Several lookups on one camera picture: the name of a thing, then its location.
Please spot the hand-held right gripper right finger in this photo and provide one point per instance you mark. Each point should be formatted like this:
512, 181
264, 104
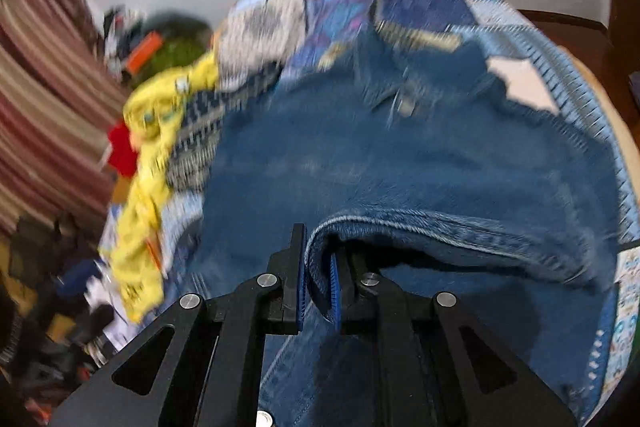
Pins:
334, 292

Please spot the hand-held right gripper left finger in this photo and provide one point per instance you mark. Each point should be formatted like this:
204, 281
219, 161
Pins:
301, 277

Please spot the blue denim jeans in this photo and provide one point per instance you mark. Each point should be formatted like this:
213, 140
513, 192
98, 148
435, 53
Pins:
400, 167

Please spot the dark patterned knit garment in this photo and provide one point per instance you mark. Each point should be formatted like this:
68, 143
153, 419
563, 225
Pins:
192, 139

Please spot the yellow printed garment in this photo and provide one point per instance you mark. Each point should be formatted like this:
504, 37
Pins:
150, 157

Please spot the red cloth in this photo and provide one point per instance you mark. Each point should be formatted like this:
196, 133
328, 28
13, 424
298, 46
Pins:
121, 154

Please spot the clutter pile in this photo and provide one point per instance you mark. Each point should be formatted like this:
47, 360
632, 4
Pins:
50, 307

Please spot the green bag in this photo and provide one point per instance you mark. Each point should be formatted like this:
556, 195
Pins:
172, 44

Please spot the blue patchwork blanket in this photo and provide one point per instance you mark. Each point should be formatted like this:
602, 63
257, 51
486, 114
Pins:
350, 7

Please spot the striped curtain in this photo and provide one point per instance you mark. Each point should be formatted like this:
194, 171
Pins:
45, 97

